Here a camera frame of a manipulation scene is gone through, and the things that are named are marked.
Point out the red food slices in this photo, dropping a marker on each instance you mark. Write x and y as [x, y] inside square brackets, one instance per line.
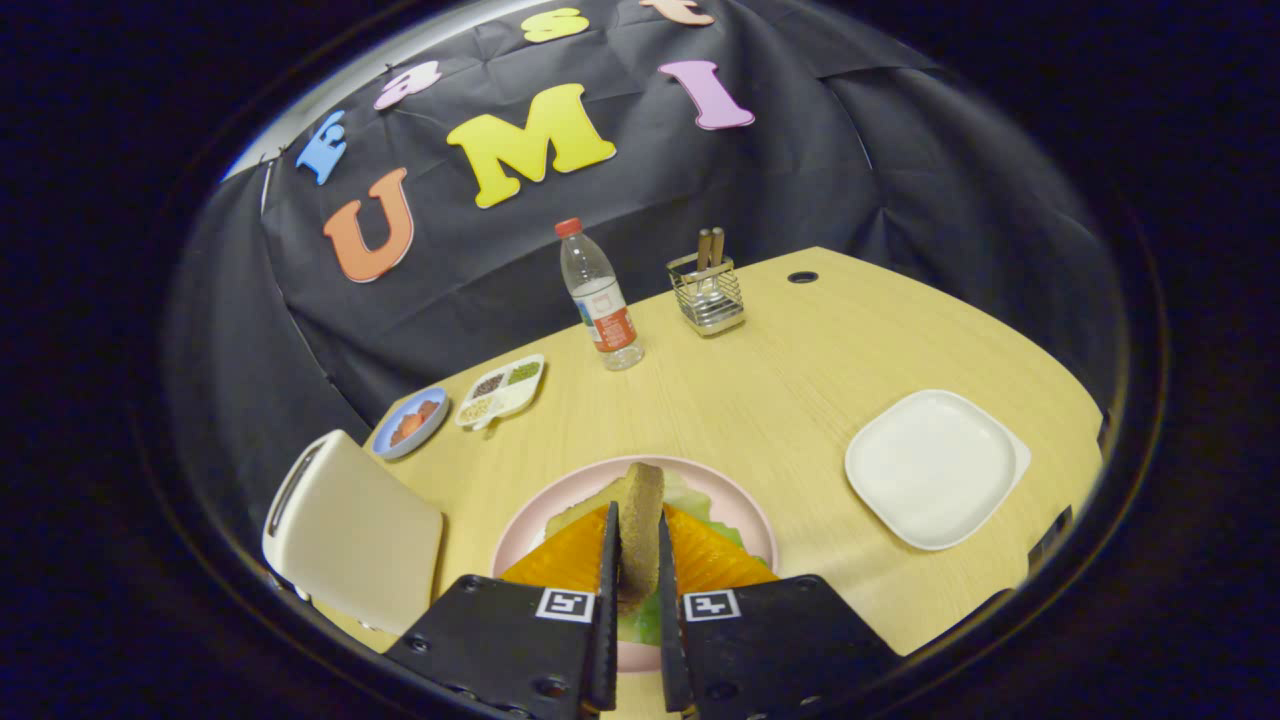
[412, 422]

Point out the brown toast slice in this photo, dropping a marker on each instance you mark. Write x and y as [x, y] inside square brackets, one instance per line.
[640, 530]

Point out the white divided condiment dish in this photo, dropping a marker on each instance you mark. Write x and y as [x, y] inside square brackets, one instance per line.
[505, 397]

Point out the green lettuce leaf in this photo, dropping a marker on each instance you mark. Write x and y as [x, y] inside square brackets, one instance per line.
[700, 510]

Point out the blue plate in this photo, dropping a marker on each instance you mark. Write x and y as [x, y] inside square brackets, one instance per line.
[385, 445]

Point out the pink plate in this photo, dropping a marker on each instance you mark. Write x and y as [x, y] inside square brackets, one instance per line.
[750, 520]

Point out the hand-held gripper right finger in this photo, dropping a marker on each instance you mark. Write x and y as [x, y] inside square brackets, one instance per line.
[780, 645]

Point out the white toaster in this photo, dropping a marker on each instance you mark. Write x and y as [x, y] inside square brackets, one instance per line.
[360, 540]

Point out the clear plastic water bottle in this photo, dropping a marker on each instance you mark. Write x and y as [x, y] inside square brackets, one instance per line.
[600, 300]

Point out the white square plate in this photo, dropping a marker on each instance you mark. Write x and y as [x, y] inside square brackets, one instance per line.
[930, 470]

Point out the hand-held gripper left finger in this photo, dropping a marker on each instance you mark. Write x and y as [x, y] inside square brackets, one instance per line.
[500, 645]

